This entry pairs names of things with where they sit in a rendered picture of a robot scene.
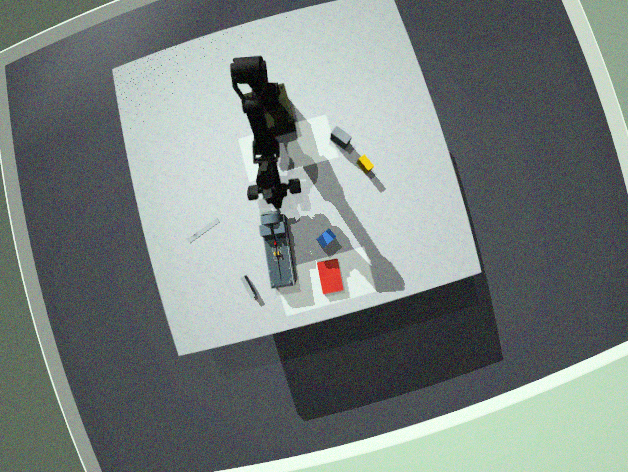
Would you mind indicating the red block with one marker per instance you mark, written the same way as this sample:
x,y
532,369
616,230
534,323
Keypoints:
x,y
330,276

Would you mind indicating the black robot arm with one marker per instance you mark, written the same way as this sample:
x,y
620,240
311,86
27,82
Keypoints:
x,y
265,95

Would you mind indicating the yellow rectangular block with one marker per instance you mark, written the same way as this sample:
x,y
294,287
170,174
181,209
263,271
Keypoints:
x,y
365,164

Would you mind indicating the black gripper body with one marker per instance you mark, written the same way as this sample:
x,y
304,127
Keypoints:
x,y
293,186

